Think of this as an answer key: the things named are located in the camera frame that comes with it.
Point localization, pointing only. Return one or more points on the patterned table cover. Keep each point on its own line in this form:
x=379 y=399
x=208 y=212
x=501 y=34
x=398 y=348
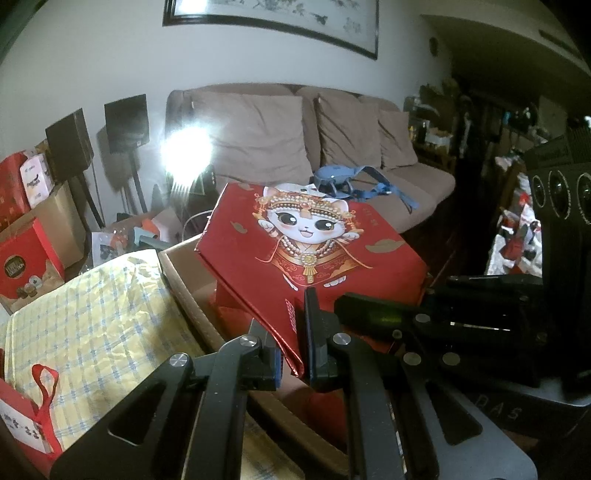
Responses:
x=512 y=194

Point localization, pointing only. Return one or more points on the bright lamp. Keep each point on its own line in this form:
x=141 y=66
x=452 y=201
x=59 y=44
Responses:
x=187 y=152

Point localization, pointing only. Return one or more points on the red cat print bag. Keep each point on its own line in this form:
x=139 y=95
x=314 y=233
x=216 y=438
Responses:
x=277 y=240

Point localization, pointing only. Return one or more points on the brown sofa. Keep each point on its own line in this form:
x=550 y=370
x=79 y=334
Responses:
x=415 y=184

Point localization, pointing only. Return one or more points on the small brown cushion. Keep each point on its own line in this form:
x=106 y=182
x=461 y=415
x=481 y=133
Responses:
x=398 y=138

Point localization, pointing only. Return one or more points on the red chocolate gift box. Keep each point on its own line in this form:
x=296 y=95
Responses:
x=25 y=263

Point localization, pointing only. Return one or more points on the floor clutter pile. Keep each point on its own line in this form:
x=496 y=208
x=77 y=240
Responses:
x=138 y=235

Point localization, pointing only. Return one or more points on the large cardboard box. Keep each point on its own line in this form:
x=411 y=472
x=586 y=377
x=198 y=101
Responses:
x=184 y=277

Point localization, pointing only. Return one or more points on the medium brown cushion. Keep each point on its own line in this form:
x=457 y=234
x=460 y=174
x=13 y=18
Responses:
x=348 y=129

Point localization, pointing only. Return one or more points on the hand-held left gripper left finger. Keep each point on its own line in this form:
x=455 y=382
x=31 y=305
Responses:
x=278 y=369

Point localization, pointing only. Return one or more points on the red gold gift box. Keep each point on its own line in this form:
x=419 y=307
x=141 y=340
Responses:
x=11 y=189

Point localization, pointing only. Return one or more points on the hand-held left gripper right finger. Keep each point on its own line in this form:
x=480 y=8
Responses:
x=313 y=341

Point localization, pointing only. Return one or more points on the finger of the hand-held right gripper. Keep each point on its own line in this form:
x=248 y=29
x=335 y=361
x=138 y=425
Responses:
x=378 y=314
x=489 y=286

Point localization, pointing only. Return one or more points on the cluttered shelf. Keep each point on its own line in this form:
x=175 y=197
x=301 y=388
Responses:
x=485 y=120

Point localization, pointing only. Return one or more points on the yellow plaid tablecloth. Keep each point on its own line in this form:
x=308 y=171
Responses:
x=101 y=323

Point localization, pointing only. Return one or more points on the large brown cushion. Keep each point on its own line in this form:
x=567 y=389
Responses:
x=254 y=134

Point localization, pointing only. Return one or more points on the white pink tissue box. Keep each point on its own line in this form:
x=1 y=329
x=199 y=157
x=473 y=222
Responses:
x=36 y=180

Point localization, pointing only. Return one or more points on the brown cardboard carton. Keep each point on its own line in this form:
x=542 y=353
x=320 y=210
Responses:
x=64 y=221

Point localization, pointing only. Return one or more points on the red paper gift bag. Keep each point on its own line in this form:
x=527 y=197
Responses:
x=23 y=424

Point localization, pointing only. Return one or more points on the framed ink painting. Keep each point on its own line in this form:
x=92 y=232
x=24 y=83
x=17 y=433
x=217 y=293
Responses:
x=277 y=23

